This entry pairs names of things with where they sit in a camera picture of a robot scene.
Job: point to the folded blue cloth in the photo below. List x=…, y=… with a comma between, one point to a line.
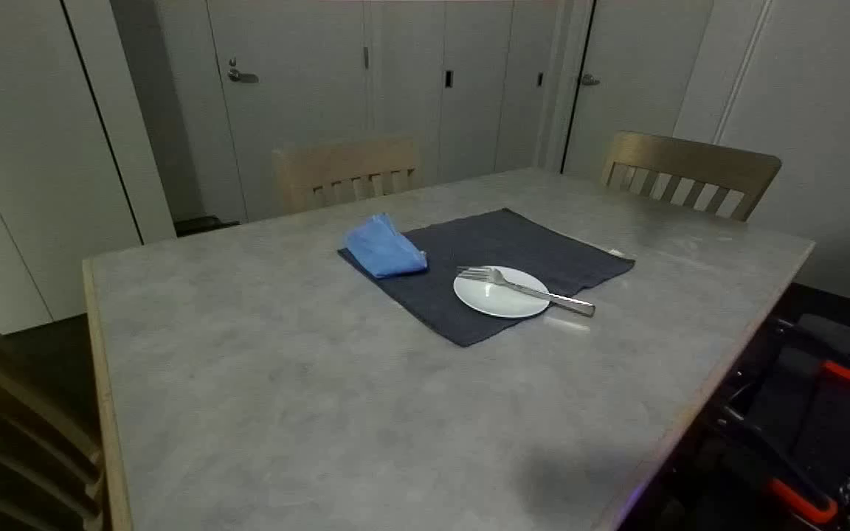
x=385, y=247

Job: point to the small white round plate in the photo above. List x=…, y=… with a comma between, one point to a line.
x=499, y=302

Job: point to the dark grey woven placemat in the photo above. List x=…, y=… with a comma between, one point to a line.
x=515, y=240

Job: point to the light wooden slatted chair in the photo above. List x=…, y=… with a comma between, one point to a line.
x=690, y=153
x=345, y=159

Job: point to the small black cabinet latch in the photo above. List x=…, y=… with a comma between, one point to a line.
x=445, y=76
x=538, y=76

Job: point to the white door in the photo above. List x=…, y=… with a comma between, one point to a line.
x=640, y=76
x=292, y=107

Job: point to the orange and black clamp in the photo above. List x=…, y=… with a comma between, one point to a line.
x=841, y=371
x=800, y=503

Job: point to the dark wooden chair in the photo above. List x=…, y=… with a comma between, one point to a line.
x=0, y=413

